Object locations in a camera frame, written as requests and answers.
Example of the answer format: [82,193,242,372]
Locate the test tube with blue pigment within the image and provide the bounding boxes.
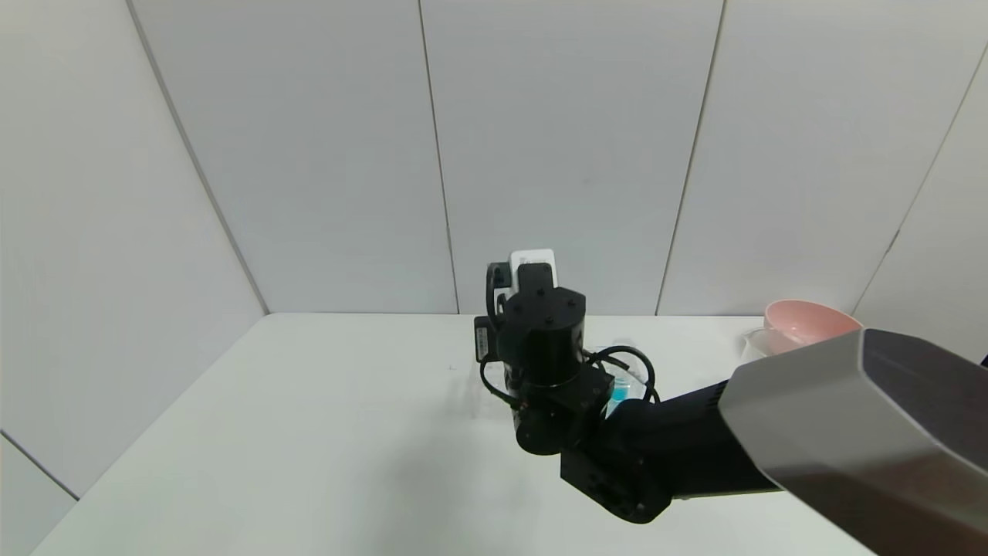
[607,340,638,405]

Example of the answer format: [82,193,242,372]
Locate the clear plastic beaker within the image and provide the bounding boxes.
[739,328,774,368]

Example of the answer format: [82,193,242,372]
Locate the pink bowl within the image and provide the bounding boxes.
[764,300,864,354]

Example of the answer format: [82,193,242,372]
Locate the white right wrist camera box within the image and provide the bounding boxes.
[488,249,557,296]

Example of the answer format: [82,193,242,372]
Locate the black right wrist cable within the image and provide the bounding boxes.
[588,345,658,404]

